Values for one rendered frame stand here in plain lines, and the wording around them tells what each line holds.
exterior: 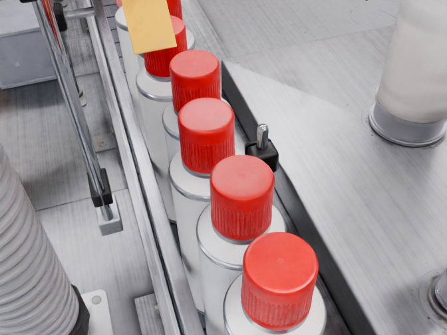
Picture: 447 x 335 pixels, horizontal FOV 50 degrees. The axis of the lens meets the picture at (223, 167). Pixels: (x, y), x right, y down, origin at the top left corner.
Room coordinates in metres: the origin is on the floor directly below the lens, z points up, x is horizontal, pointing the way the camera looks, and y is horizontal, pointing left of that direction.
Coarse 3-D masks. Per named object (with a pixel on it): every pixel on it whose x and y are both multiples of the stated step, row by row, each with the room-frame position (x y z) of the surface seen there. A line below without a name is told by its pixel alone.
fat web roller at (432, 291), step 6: (444, 276) 0.20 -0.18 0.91; (432, 282) 0.21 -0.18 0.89; (438, 282) 0.20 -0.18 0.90; (444, 282) 0.19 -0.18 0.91; (432, 288) 0.20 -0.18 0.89; (438, 288) 0.20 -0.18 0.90; (444, 288) 0.19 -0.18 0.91; (432, 294) 0.20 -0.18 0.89; (438, 294) 0.19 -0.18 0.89; (444, 294) 0.19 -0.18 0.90; (432, 300) 0.19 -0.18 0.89; (438, 300) 0.19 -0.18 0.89; (444, 300) 0.19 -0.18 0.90; (432, 306) 0.19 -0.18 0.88; (438, 306) 0.19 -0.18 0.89; (444, 306) 0.18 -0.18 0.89; (438, 312) 0.18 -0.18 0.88; (444, 312) 0.18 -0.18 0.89; (444, 318) 0.18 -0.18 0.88
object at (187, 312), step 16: (96, 0) 0.58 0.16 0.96; (96, 16) 0.54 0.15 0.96; (112, 48) 0.47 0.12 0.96; (112, 64) 0.44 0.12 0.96; (128, 96) 0.38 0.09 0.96; (128, 112) 0.36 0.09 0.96; (128, 128) 0.34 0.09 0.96; (144, 144) 0.31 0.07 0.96; (144, 160) 0.29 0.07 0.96; (144, 176) 0.27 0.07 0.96; (160, 192) 0.26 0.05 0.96; (160, 208) 0.24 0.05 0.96; (160, 224) 0.22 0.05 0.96; (160, 240) 0.21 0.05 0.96; (176, 256) 0.19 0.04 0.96; (176, 272) 0.18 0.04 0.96; (176, 288) 0.17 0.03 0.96; (176, 304) 0.16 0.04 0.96; (192, 304) 0.15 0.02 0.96; (192, 320) 0.14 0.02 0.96
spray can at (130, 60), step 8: (120, 8) 0.41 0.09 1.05; (120, 16) 0.39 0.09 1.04; (120, 24) 0.39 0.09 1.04; (120, 32) 0.39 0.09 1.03; (120, 40) 0.39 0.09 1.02; (128, 40) 0.38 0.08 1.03; (128, 48) 0.38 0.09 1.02; (128, 56) 0.39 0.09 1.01; (136, 56) 0.38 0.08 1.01; (128, 64) 0.39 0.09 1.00; (136, 64) 0.38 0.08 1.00; (128, 72) 0.39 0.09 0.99; (136, 72) 0.38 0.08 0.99; (128, 80) 0.39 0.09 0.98; (136, 88) 0.38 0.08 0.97; (136, 96) 0.38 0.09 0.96; (136, 104) 0.39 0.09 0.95; (136, 112) 0.39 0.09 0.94; (144, 128) 0.38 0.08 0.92; (144, 136) 0.38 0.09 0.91
